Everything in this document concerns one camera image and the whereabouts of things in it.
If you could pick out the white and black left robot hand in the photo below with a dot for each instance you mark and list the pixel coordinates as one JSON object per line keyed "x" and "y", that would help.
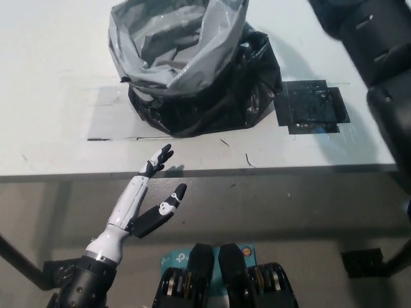
{"x": 128, "y": 208}

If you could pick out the grey and black plastic bag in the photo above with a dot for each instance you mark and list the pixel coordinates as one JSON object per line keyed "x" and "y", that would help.
{"x": 208, "y": 106}

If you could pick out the black metal table leg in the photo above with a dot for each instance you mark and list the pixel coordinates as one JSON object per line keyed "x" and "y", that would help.
{"x": 398, "y": 256}
{"x": 19, "y": 260}

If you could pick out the black tape patch on table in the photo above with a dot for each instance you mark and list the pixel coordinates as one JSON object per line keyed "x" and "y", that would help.
{"x": 308, "y": 106}

